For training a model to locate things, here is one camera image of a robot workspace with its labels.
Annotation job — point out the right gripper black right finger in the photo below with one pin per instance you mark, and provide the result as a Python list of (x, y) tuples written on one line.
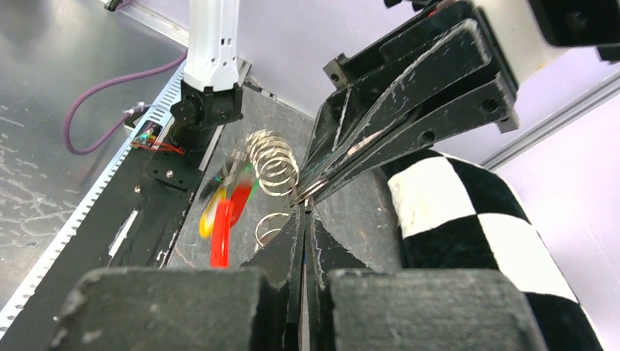
[(352, 307)]

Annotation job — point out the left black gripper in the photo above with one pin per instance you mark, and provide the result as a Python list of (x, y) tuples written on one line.
[(439, 74)]

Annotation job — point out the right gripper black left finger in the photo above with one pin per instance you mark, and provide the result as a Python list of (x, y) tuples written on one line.
[(256, 306)]

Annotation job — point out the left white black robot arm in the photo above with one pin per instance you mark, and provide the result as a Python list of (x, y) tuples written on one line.
[(211, 92)]

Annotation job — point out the black white checkered pillow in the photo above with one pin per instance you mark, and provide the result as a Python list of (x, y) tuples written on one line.
[(455, 214)]

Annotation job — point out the left corner aluminium profile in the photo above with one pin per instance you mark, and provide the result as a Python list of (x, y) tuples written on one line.
[(584, 104)]

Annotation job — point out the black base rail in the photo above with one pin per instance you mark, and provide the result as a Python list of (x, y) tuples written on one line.
[(121, 213)]

